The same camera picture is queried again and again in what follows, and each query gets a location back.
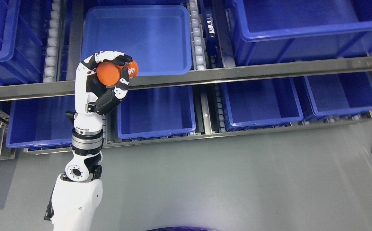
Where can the white roller track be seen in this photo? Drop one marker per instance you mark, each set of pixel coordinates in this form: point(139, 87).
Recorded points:
point(199, 61)
point(51, 58)

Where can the white roller track left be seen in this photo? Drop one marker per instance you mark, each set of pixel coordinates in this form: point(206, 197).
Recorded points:
point(51, 58)

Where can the blue bin lower left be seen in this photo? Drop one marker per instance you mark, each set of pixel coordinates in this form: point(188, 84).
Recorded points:
point(40, 123)

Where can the blue bin lower middle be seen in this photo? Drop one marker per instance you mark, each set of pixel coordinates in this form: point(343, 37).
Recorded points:
point(156, 112)

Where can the white roller track right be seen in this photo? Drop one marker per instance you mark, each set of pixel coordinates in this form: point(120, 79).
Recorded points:
point(199, 61)

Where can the orange cylindrical capacitor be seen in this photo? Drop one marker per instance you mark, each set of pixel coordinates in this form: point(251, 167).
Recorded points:
point(109, 73)

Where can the shallow blue tray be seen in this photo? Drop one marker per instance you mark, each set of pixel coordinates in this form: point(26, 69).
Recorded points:
point(157, 37)

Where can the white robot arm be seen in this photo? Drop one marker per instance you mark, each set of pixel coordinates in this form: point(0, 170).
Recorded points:
point(78, 191)

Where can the blue bin upper right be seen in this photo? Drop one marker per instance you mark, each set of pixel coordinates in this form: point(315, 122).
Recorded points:
point(280, 31)

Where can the blue bin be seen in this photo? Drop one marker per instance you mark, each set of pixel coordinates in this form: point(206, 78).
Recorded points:
point(280, 31)
point(22, 30)
point(40, 123)
point(258, 104)
point(156, 112)
point(334, 95)

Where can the blue bin lower right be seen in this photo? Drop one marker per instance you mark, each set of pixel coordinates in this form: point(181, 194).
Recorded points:
point(258, 104)

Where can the metal shelf rail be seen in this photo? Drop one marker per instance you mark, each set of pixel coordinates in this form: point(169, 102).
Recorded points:
point(210, 76)

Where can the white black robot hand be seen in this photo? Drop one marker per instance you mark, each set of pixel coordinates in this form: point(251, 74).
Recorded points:
point(93, 97)

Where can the blue bin upper left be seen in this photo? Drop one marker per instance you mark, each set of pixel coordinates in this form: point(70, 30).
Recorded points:
point(22, 30)

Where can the blue bin far right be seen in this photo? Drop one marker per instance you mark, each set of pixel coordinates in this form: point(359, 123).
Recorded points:
point(334, 95)

